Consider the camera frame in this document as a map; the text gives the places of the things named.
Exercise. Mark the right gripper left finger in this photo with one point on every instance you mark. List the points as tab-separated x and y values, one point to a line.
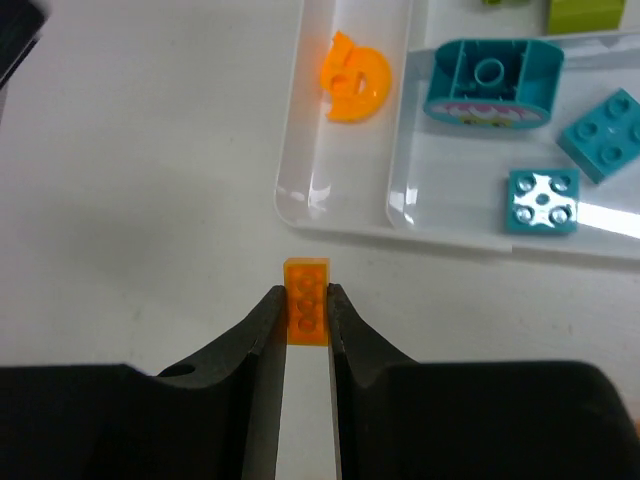
225	415

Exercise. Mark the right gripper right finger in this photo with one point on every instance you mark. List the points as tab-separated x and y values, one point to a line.
360	362

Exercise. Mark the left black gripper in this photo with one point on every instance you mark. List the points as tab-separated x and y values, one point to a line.
21	23

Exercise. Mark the orange long lego plate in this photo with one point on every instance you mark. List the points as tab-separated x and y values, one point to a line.
306	281

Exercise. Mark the orange curved arch piece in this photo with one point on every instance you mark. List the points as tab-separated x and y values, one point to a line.
357	78

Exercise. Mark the teal rounded lego brick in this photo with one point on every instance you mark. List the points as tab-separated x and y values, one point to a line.
494	83

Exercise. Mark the teal square lego brick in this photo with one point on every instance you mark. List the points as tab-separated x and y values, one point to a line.
605	139

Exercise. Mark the lime green lego brick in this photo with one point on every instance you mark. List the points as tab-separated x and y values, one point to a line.
504	3
580	16

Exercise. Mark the white divided sorting tray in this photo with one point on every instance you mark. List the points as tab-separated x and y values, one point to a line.
407	176

